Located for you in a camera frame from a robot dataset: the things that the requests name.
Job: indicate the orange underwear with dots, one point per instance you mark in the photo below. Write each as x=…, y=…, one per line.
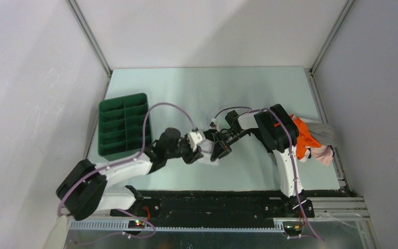
x=305, y=141

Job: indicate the white underwear black trim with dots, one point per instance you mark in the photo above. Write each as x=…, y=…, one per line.
x=206, y=150

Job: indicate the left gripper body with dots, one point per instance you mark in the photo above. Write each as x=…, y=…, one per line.
x=187, y=153

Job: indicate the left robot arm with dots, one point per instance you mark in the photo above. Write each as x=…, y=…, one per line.
x=90, y=188

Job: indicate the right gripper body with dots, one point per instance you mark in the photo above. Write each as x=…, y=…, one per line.
x=225, y=141

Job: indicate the pale pink underwear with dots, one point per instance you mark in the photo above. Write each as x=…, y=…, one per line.
x=323, y=154

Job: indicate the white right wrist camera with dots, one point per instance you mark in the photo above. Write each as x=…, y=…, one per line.
x=214, y=125

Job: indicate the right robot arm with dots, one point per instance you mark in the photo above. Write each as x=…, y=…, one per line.
x=277, y=132

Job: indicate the green divided tray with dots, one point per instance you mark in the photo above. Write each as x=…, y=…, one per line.
x=121, y=132

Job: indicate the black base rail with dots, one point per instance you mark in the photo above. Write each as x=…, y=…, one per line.
x=218, y=209

